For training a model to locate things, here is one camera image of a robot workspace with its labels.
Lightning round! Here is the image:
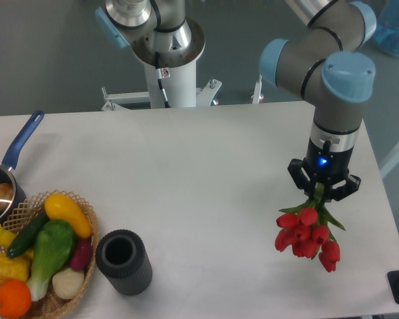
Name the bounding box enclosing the yellow bell pepper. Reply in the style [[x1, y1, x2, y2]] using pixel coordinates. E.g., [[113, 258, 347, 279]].
[[0, 253, 31, 286]]

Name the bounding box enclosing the dark grey ribbed vase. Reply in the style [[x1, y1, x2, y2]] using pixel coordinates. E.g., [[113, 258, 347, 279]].
[[95, 229, 153, 296]]

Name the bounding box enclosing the woven wicker basket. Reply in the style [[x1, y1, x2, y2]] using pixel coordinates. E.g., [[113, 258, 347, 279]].
[[0, 191, 98, 318]]

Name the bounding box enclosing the orange fruit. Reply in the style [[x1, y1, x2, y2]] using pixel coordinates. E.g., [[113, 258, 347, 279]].
[[0, 280, 31, 318]]

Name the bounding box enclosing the white garlic bulb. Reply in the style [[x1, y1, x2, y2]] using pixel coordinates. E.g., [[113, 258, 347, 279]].
[[52, 267, 84, 300]]

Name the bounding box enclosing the green bok choy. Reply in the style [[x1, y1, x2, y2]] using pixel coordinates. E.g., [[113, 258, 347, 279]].
[[27, 219, 74, 302]]

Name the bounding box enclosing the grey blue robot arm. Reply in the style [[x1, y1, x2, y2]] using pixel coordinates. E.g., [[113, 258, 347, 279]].
[[259, 1, 376, 201]]

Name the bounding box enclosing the red tulip bouquet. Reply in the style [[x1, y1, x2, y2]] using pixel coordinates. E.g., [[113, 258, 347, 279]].
[[275, 183, 345, 272]]

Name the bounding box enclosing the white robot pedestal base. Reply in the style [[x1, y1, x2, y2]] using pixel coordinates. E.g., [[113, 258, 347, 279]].
[[95, 1, 222, 109]]

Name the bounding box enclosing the purple red radish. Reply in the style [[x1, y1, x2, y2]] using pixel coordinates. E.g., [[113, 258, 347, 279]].
[[68, 239, 93, 270]]

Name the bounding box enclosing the small yellow banana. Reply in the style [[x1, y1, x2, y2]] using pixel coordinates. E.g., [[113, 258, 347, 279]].
[[0, 224, 17, 249]]

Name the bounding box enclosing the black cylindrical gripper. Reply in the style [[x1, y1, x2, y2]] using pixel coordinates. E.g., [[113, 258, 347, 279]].
[[287, 122, 361, 202]]

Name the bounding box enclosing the black cable on pedestal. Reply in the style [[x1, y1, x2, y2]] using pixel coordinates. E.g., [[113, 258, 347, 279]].
[[154, 51, 172, 109]]

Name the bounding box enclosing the yellow squash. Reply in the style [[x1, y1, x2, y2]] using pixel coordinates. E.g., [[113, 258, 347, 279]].
[[44, 193, 92, 239]]

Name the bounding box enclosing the blue handled saucepan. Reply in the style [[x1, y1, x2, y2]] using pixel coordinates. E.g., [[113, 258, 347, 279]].
[[0, 110, 45, 223]]

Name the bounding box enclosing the green cucumber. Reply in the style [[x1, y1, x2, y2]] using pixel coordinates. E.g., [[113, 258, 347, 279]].
[[7, 211, 49, 258]]

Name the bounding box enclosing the blue translucent plastic bag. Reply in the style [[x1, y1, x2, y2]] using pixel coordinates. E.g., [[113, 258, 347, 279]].
[[374, 0, 399, 57]]

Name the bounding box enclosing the browned bread in pan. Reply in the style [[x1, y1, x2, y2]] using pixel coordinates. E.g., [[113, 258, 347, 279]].
[[0, 183, 13, 211]]

